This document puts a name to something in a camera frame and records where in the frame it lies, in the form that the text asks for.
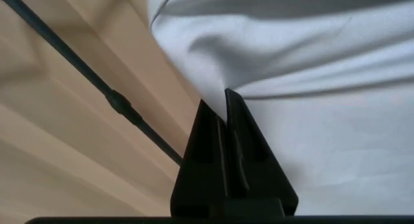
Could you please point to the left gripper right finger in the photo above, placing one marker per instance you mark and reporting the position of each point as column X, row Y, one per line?
column 268, row 185

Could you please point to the pale grey shorts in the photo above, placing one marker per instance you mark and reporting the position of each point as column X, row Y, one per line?
column 323, row 120

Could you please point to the beige curtain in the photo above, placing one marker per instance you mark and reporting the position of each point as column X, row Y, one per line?
column 64, row 120

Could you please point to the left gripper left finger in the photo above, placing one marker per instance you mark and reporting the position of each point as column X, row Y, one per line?
column 197, row 185

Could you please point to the black clothes rack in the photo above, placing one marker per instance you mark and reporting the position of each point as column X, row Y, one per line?
column 119, row 102

